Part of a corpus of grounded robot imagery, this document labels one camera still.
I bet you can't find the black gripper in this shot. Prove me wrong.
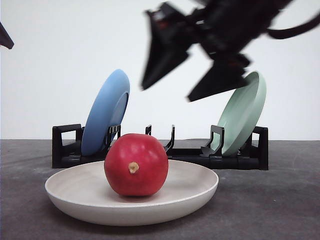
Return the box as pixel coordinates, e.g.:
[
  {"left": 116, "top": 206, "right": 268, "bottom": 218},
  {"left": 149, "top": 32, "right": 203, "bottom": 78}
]
[{"left": 141, "top": 0, "right": 291, "bottom": 102}]

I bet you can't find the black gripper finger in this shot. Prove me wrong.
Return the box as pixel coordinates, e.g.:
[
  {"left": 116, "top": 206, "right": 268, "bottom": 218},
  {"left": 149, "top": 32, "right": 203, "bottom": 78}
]
[{"left": 0, "top": 22, "right": 14, "bottom": 49}]

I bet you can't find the red pomegranate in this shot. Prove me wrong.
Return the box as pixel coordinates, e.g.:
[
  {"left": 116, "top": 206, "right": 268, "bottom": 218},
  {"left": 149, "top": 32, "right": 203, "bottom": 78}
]
[{"left": 104, "top": 133, "right": 169, "bottom": 197}]

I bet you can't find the white plate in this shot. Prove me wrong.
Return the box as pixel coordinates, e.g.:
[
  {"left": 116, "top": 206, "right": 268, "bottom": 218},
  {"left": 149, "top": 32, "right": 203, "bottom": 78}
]
[{"left": 45, "top": 161, "right": 220, "bottom": 226}]

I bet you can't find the light green plate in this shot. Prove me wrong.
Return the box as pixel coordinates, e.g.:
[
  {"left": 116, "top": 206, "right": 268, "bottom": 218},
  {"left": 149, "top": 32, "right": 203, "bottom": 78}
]
[{"left": 213, "top": 72, "right": 267, "bottom": 156}]

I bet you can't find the blue plate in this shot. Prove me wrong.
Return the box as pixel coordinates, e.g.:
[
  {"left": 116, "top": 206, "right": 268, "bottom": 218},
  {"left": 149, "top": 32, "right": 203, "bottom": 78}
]
[{"left": 81, "top": 69, "right": 131, "bottom": 156}]

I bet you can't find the black cable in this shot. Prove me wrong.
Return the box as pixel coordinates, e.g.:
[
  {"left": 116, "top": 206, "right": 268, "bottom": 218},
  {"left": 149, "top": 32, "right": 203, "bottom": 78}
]
[{"left": 267, "top": 14, "right": 320, "bottom": 39}]

